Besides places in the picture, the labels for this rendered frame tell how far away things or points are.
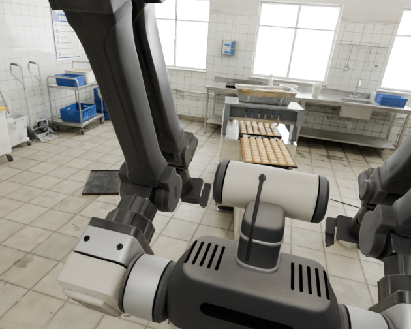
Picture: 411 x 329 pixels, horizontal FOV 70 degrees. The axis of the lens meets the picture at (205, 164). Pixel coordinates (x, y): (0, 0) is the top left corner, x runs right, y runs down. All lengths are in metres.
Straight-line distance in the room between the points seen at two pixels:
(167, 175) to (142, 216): 0.08
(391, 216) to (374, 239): 0.05
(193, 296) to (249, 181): 0.17
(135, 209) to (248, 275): 0.23
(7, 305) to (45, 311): 0.27
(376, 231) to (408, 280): 0.08
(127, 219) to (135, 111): 0.18
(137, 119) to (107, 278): 0.23
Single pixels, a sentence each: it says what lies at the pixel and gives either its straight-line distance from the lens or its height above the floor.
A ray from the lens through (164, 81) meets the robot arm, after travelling 0.52.
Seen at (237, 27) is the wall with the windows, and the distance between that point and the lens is 6.10.
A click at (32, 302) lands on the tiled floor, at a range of 2.51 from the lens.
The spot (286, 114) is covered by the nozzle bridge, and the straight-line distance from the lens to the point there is 2.94.
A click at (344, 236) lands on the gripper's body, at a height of 1.35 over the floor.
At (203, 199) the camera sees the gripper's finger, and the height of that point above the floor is 1.35.
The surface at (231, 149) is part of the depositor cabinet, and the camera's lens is 2.90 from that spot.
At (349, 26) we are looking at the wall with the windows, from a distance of 6.08.
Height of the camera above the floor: 1.75
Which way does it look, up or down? 24 degrees down
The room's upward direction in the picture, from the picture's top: 4 degrees clockwise
